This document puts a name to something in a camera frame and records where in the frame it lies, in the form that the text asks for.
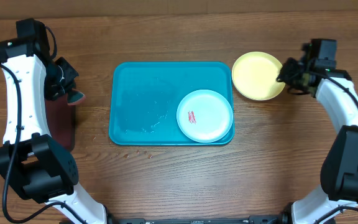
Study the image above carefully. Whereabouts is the teal plastic tray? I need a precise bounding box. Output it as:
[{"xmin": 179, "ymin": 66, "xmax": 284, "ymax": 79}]
[{"xmin": 108, "ymin": 62, "xmax": 234, "ymax": 146}]

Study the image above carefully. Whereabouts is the yellow-green plate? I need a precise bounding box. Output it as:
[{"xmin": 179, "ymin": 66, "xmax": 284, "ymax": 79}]
[{"xmin": 232, "ymin": 52, "xmax": 285, "ymax": 101}]

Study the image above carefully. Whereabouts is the light blue plate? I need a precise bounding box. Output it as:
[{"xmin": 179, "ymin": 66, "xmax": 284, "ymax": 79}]
[{"xmin": 176, "ymin": 90, "xmax": 234, "ymax": 144}]

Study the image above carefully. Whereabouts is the black tray with maroon inside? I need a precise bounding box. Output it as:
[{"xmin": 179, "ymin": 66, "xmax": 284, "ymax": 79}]
[{"xmin": 45, "ymin": 93, "xmax": 75, "ymax": 152}]

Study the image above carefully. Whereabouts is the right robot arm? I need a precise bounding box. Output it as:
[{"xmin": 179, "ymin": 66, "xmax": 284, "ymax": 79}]
[{"xmin": 274, "ymin": 39, "xmax": 358, "ymax": 223}]

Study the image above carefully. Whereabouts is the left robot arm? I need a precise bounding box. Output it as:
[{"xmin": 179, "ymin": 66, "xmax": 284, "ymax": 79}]
[{"xmin": 0, "ymin": 19, "xmax": 114, "ymax": 223}]

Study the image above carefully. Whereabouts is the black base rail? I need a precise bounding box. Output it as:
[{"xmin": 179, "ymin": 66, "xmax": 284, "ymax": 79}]
[{"xmin": 116, "ymin": 215, "xmax": 292, "ymax": 224}]

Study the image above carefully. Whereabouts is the green and red sponge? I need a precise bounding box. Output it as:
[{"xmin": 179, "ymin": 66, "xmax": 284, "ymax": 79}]
[{"xmin": 67, "ymin": 88, "xmax": 86, "ymax": 106}]

